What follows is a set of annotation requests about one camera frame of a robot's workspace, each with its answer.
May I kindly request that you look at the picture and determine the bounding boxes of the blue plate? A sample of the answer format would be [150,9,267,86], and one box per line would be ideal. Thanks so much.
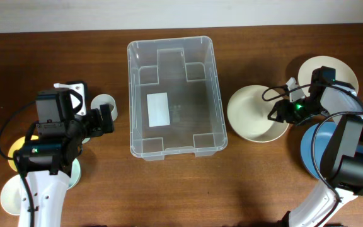
[300,122,363,180]

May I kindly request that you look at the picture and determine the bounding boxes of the mint green small bowl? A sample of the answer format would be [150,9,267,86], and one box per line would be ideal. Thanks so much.
[67,158,81,190]

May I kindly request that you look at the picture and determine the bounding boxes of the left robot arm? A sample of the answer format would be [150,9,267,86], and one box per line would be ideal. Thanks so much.
[13,88,114,226]

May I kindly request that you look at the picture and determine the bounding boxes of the white small bowl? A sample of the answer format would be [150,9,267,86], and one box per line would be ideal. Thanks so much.
[0,175,21,216]

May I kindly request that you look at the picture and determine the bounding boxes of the clear plastic storage container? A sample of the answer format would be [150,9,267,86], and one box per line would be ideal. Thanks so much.
[127,36,228,161]

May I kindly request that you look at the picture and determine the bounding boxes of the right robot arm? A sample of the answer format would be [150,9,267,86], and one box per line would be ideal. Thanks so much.
[267,66,363,226]

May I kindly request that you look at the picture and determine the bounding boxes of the cream plate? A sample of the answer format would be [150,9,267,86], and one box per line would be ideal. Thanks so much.
[227,85,289,143]
[297,55,359,93]

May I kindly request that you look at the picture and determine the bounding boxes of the grey cup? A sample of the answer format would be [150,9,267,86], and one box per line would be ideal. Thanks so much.
[91,94,118,121]

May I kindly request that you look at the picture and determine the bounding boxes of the yellow small bowl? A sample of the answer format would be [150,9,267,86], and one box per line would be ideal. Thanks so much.
[8,136,25,172]

